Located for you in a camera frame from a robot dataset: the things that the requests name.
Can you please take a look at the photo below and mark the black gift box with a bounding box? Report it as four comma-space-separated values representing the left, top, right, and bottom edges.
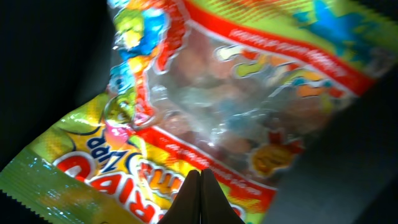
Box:
1, 1, 397, 223

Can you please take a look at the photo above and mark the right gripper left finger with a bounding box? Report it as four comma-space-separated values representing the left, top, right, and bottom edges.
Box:
158, 170, 200, 224

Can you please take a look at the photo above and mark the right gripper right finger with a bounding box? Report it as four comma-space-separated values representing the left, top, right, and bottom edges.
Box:
200, 169, 244, 224

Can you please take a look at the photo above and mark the green Haribo worms bag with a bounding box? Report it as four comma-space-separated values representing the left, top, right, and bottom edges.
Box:
1, 0, 397, 223

